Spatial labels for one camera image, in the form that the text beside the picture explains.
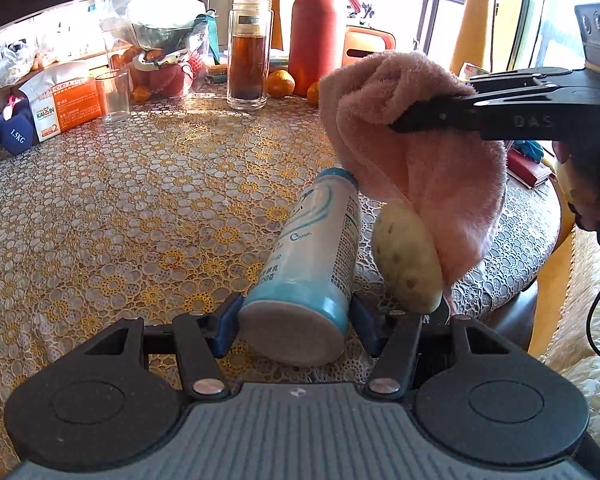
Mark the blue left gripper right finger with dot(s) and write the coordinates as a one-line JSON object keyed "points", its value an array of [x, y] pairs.
{"points": [[392, 340]]}

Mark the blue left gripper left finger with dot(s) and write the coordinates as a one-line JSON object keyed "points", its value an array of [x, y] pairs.
{"points": [[200, 340]]}

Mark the white blue spray bottle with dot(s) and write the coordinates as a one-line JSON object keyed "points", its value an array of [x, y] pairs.
{"points": [[297, 312]]}

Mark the pink fluffy towel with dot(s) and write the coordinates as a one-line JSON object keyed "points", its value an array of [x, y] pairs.
{"points": [[455, 181]]}

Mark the person right hand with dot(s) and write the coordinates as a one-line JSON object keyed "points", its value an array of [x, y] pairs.
{"points": [[581, 191]]}

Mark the yellow potato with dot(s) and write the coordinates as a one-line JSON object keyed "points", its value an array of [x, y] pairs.
{"points": [[406, 258]]}

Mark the red notebook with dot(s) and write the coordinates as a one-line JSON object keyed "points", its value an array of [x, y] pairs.
{"points": [[526, 171]]}

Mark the lace tablecloth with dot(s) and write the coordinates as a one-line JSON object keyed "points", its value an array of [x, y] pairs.
{"points": [[169, 211]]}

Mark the orange plastic stool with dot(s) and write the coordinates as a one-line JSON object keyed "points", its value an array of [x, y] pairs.
{"points": [[360, 42]]}

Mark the orange fruit near thermos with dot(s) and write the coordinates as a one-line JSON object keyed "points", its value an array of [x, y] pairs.
{"points": [[313, 94]]}

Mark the clear drinking glass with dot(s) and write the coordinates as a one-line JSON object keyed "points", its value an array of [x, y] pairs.
{"points": [[113, 90]]}

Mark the orange fruit near jar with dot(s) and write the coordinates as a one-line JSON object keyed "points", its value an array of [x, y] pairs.
{"points": [[280, 84]]}

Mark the blue dumbbell right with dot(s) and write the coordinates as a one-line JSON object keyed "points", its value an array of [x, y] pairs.
{"points": [[18, 130]]}

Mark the orange white tissue box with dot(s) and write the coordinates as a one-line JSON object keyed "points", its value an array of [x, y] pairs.
{"points": [[61, 98]]}

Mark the red thermos jug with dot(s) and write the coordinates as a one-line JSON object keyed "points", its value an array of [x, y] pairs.
{"points": [[316, 40]]}

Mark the plastic bag of fruit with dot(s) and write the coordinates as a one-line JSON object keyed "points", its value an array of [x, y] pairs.
{"points": [[166, 47]]}

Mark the glass jar of dark tea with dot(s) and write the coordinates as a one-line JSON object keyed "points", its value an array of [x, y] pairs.
{"points": [[248, 53]]}

